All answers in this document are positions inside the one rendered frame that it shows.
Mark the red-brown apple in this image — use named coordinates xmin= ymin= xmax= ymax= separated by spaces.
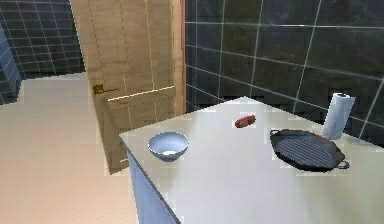
xmin=234 ymin=114 xmax=257 ymax=129

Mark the white paper towel roll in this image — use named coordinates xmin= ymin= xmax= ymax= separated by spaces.
xmin=320 ymin=92 xmax=356 ymax=141

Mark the wooden room door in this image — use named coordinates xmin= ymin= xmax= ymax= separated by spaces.
xmin=69 ymin=0 xmax=187 ymax=176

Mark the black grill pan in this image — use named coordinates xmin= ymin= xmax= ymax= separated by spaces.
xmin=269 ymin=128 xmax=351 ymax=173

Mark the blue-grey bowl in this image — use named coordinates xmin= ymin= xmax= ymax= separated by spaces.
xmin=147 ymin=131 xmax=190 ymax=163

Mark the brass door handle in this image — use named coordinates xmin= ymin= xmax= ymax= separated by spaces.
xmin=92 ymin=84 xmax=120 ymax=96

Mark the white kitchen counter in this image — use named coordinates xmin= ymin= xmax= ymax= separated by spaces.
xmin=118 ymin=96 xmax=384 ymax=224

